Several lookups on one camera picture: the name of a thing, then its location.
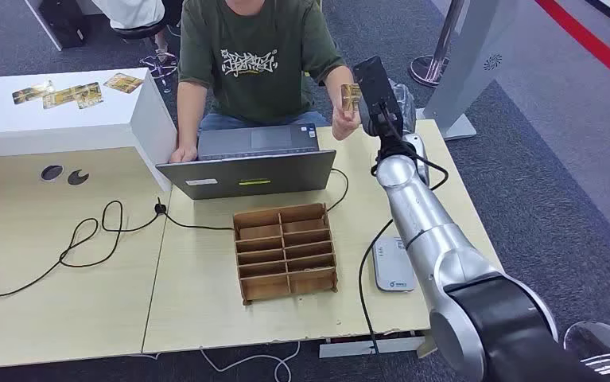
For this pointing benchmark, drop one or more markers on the person's left hand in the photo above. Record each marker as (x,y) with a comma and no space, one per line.
(345,126)

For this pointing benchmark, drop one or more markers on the person's right hand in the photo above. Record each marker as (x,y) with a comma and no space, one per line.
(184,154)

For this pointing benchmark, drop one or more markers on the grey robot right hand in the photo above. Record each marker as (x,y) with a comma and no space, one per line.
(407,108)

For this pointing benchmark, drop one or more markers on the yellow patterned ID card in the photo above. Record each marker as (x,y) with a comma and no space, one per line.
(351,95)

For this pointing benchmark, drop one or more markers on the person's right forearm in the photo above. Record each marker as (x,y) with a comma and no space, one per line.
(191,116)

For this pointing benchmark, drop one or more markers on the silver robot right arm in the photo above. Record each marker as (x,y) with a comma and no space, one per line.
(420,211)

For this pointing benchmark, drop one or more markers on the person's left forearm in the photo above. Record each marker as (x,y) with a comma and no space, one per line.
(339,84)

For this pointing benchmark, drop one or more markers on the person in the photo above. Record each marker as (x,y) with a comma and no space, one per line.
(257,79)
(128,11)

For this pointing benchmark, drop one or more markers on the wooden slotted card organizer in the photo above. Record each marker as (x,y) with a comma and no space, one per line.
(262,263)

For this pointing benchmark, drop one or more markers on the pale grey card reader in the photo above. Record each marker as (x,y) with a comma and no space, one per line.
(391,269)

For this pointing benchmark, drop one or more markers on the grey laptop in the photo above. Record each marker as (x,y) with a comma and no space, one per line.
(246,176)

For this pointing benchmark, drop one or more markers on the grey kiosk stand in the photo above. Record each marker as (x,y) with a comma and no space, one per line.
(468,63)

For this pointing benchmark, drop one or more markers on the black crescent grommet cover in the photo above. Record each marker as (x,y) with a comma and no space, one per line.
(76,179)

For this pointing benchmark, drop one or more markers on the black stool chrome base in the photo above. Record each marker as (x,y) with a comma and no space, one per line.
(141,30)

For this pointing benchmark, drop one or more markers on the white counter block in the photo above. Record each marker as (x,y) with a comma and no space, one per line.
(46,126)

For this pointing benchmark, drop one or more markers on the black case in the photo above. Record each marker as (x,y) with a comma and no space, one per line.
(65,21)

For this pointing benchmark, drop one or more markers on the red barrier belt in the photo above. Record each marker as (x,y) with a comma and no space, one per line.
(589,39)

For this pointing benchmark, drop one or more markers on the white desk panel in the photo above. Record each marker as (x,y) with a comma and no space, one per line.
(41,21)

